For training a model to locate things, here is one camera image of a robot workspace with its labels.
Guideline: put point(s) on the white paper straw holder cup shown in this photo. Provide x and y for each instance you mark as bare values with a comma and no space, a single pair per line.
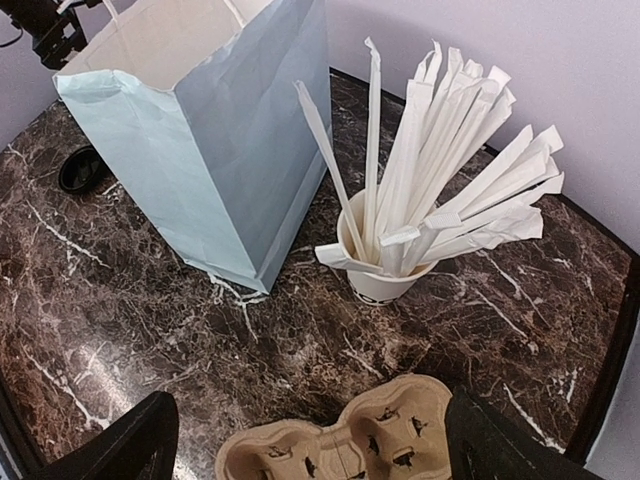
371,288

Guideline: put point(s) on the white wrapped straws bundle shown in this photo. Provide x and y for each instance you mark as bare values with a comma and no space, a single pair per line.
399,222

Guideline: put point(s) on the brown cardboard cup carrier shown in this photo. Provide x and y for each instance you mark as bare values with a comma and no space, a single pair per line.
394,431

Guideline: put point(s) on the white paper takeout bag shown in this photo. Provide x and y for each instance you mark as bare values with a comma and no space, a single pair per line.
192,105

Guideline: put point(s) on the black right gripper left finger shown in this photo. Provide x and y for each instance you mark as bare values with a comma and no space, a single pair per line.
144,440

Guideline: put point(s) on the black plastic cup lid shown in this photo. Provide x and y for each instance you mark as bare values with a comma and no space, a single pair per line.
82,171

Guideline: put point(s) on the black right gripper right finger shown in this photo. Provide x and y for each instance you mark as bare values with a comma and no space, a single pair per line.
483,444

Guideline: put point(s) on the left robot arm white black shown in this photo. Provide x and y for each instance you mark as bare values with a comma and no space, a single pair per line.
53,25

